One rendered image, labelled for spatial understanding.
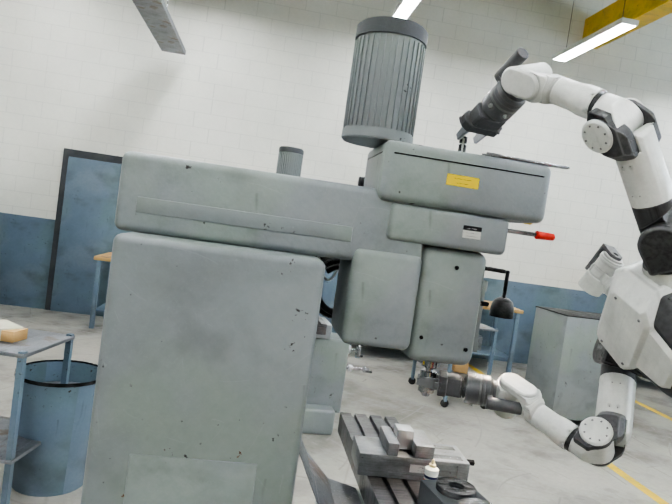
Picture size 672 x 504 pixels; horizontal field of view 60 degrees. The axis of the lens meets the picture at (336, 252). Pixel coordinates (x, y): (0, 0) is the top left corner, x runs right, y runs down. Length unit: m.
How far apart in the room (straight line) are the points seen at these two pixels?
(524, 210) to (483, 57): 7.44
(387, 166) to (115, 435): 0.93
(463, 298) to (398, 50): 0.68
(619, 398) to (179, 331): 1.12
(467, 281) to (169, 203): 0.81
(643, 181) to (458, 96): 7.43
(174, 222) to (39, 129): 7.19
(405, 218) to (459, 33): 7.53
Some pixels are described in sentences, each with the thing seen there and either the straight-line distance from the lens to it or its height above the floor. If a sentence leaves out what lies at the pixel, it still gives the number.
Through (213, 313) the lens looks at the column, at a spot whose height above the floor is 1.40.
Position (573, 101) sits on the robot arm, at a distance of 1.45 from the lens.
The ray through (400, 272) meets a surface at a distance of 1.54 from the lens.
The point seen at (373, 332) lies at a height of 1.38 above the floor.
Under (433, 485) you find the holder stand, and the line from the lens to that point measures 1.45.
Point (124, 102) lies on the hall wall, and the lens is 8.43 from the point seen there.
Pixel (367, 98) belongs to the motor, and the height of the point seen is 1.99.
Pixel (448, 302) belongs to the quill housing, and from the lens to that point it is 1.61.
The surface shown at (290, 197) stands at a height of 1.70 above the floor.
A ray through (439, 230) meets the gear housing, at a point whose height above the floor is 1.67.
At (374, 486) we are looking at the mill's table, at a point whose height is 0.90.
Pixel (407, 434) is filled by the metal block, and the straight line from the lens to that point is 1.92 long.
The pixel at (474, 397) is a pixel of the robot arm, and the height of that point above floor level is 1.23.
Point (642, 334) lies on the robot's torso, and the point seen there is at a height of 1.50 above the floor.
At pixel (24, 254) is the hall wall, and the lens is 8.67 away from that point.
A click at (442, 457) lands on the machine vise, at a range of 1.96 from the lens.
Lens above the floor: 1.65
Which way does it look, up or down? 3 degrees down
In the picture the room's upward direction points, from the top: 8 degrees clockwise
